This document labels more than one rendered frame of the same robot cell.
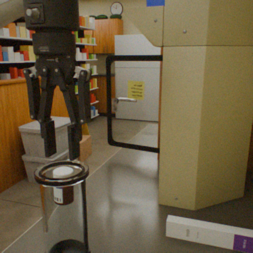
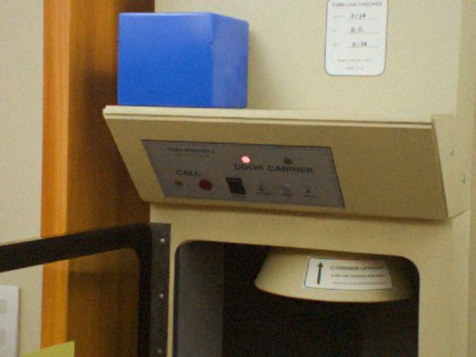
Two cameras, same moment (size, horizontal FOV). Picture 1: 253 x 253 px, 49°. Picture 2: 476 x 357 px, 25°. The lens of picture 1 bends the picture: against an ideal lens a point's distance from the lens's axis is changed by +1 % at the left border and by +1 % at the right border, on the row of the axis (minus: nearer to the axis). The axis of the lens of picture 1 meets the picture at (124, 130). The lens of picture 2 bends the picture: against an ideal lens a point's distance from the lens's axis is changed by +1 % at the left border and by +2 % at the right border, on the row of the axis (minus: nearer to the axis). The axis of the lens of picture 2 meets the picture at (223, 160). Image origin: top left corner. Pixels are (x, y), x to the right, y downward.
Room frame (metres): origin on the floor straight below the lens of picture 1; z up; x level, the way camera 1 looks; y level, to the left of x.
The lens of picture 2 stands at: (0.97, 0.92, 1.51)
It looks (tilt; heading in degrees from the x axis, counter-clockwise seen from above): 3 degrees down; 271
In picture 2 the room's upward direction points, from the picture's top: 1 degrees clockwise
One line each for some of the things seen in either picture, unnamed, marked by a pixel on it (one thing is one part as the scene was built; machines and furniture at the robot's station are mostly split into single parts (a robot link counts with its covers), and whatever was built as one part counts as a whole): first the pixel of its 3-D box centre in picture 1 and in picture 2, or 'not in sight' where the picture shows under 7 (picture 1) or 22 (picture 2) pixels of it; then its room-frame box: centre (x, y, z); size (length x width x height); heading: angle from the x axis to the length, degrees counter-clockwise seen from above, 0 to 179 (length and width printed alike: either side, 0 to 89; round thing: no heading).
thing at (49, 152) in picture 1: (49, 138); not in sight; (0.53, 0.15, 1.23); 0.03 x 0.01 x 0.07; 160
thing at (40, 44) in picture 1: (56, 59); not in sight; (0.52, 0.13, 1.38); 0.08 x 0.07 x 0.09; 70
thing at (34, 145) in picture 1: (51, 136); not in sight; (3.05, 0.85, 0.49); 0.60 x 0.42 x 0.33; 160
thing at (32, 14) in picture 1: (51, 15); not in sight; (0.51, 0.13, 1.45); 0.12 x 0.09 x 0.06; 160
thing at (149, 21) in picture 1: (156, 31); (275, 161); (0.94, -0.10, 1.46); 0.32 x 0.12 x 0.10; 160
